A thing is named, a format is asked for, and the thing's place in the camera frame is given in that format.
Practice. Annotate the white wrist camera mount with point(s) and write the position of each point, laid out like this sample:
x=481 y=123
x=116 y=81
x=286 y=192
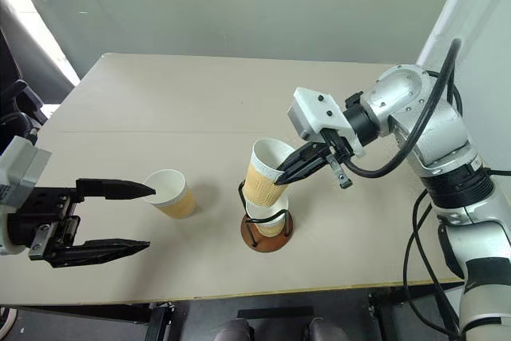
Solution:
x=315 y=111
x=22 y=169

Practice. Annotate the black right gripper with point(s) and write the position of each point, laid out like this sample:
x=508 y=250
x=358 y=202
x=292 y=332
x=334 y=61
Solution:
x=337 y=145

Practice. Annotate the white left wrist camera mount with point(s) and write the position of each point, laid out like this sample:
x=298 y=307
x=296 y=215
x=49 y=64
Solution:
x=22 y=169

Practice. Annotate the dark rounded shape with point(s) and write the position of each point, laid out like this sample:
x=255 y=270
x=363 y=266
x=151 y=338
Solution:
x=233 y=331

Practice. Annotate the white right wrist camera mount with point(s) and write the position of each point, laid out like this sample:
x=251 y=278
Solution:
x=315 y=111

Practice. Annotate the black chair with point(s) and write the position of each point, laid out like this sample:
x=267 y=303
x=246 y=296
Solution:
x=16 y=93

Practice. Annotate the black table frame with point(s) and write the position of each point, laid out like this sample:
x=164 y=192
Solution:
x=159 y=319

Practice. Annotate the brown white paper cup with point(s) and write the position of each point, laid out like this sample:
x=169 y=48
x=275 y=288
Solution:
x=268 y=226
x=175 y=199
x=261 y=185

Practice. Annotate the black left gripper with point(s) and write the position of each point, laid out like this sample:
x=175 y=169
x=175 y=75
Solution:
x=48 y=213

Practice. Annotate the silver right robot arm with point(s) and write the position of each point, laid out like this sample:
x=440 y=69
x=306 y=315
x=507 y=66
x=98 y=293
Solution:
x=451 y=149

